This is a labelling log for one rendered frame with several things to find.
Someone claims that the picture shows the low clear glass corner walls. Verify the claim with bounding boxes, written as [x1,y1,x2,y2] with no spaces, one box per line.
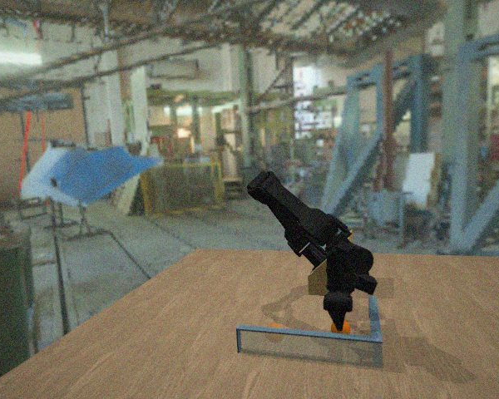
[238,330,383,369]

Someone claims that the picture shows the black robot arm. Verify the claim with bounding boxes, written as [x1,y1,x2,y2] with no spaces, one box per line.
[247,171,377,295]

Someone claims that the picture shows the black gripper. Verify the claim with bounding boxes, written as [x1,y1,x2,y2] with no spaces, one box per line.
[323,263,353,331]

